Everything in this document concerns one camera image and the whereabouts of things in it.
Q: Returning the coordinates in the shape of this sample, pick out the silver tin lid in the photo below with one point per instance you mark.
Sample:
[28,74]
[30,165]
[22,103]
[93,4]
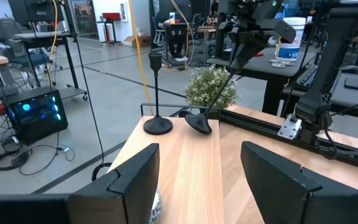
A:
[278,65]
[273,60]
[288,63]

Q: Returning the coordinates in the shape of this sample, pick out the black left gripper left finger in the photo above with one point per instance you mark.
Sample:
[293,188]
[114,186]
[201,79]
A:
[129,189]

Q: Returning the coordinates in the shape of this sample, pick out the wooden riser shelf black legs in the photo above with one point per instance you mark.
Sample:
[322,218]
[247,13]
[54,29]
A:
[185,161]

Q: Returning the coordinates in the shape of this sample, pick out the flat cardboard box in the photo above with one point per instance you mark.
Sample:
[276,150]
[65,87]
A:
[137,40]

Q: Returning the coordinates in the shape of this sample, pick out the black aluminium table frame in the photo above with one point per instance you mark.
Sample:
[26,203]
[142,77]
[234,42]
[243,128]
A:
[253,123]

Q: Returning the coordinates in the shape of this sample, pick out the white tub blue label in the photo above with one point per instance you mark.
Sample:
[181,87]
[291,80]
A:
[291,40]

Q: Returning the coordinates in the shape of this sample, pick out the red topped stand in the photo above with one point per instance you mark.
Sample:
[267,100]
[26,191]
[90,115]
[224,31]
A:
[110,17]

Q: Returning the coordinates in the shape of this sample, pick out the grey office chair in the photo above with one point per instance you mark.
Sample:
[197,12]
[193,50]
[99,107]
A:
[8,31]

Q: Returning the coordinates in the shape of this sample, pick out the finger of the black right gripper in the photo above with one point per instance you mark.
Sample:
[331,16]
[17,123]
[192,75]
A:
[233,46]
[250,51]

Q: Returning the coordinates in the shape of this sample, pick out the grey computer mouse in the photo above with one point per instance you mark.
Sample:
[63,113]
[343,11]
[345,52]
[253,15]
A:
[353,69]

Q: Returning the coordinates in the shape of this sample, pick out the black keyboard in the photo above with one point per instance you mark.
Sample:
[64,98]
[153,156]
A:
[306,76]

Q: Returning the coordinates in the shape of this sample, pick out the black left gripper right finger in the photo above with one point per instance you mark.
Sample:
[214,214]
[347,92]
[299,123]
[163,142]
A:
[291,189]

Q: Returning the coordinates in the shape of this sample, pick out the grey equipment cart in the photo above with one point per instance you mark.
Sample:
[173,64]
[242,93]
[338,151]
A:
[259,67]

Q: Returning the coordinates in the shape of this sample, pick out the silver metal bracket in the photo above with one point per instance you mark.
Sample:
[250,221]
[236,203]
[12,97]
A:
[289,128]

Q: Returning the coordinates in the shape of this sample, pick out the small potted green plant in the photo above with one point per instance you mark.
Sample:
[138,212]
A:
[211,87]

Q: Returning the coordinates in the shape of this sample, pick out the black rolling workbench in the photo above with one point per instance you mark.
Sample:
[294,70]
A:
[45,35]

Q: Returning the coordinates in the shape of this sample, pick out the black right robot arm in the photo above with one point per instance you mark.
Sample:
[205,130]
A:
[331,62]

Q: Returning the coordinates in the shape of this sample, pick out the black phone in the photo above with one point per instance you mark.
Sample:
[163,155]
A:
[355,83]

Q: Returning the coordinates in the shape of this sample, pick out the computer tower blue lights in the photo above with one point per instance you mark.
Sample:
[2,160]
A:
[36,115]

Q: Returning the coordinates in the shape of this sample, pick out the black candlestick holder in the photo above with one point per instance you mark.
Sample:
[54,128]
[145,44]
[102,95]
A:
[199,123]
[158,126]

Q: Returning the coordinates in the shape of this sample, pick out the candle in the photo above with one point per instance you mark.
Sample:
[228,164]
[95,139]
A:
[157,208]

